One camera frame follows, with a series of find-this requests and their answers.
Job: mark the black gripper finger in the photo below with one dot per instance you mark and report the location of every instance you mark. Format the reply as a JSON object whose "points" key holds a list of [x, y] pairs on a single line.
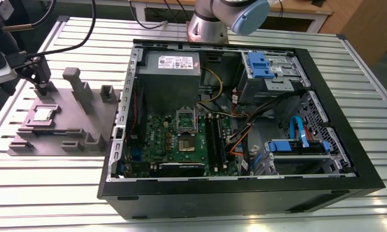
{"points": [[42, 72], [26, 72]]}

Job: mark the silver square CPU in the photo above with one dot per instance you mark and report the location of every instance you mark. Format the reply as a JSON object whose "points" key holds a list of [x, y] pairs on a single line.
{"points": [[44, 114]]}

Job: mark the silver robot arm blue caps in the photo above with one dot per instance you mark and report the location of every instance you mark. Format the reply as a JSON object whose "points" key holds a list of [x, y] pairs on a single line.
{"points": [[209, 29]]}

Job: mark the CPU socket gold contacts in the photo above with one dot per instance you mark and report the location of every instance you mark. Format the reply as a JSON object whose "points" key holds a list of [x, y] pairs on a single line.
{"points": [[185, 145]]}

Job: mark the grey plastic parts rack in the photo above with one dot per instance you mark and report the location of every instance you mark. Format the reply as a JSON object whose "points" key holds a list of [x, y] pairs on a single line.
{"points": [[67, 120]]}

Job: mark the green RAM stick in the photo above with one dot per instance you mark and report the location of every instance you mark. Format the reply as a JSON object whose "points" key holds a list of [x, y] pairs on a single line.
{"points": [[48, 132]]}

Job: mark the grey power supply unit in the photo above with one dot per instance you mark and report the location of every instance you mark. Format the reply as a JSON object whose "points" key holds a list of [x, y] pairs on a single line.
{"points": [[167, 84]]}

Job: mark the green motherboard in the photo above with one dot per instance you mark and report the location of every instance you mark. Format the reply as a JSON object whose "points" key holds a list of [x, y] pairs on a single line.
{"points": [[155, 145]]}

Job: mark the black graphics card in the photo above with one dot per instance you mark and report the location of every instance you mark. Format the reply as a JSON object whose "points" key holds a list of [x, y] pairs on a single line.
{"points": [[180, 169]]}

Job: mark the black RAM stick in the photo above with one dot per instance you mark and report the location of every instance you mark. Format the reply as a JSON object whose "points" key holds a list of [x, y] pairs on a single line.
{"points": [[220, 140]]}

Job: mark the blue plastic drive latch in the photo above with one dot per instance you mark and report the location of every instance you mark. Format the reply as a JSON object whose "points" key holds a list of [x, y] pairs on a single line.
{"points": [[259, 65]]}

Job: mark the grey metal drive cage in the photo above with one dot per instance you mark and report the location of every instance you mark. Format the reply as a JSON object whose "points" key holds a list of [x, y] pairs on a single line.
{"points": [[276, 87]]}

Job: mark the black PC case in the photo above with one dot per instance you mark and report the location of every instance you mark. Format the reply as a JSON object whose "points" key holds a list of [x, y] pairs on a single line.
{"points": [[232, 200]]}

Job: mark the hard disk in blue carrier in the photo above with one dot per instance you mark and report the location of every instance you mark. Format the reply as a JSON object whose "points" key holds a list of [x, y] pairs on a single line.
{"points": [[283, 146]]}

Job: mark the grey metal disk bay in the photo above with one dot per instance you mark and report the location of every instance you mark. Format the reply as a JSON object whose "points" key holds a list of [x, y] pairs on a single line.
{"points": [[302, 156]]}

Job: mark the brown wooden cabinet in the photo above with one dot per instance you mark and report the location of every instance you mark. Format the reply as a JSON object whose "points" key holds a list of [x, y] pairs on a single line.
{"points": [[367, 29]]}

